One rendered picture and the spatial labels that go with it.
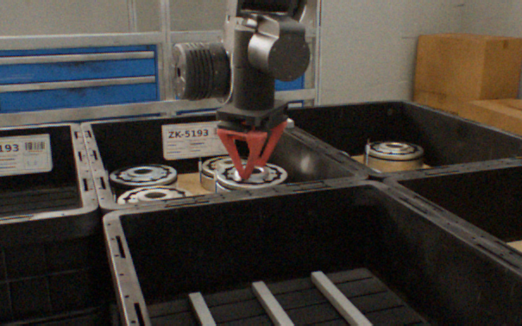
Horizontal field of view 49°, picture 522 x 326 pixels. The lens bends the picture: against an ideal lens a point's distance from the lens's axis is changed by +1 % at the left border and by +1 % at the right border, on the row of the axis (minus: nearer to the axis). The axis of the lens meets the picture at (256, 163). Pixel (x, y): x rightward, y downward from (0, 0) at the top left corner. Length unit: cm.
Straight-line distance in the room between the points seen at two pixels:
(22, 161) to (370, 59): 363
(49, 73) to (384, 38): 259
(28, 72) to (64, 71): 15
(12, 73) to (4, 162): 174
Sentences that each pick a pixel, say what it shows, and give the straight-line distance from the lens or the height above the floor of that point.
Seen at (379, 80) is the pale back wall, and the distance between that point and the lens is 444.
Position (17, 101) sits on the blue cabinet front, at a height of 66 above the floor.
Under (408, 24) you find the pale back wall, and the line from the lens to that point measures 454.
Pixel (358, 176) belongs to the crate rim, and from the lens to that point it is 65.
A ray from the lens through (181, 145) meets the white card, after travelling 96.
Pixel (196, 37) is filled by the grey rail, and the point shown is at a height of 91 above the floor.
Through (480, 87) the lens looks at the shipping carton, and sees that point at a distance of 416.
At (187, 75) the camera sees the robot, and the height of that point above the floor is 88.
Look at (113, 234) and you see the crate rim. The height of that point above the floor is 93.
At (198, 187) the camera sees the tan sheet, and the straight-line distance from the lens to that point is 91.
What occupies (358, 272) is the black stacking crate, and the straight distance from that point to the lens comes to 66.
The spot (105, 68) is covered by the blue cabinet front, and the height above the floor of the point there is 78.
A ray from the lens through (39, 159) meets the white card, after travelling 94.
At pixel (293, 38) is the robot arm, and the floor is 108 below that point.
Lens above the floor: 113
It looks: 17 degrees down
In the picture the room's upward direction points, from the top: straight up
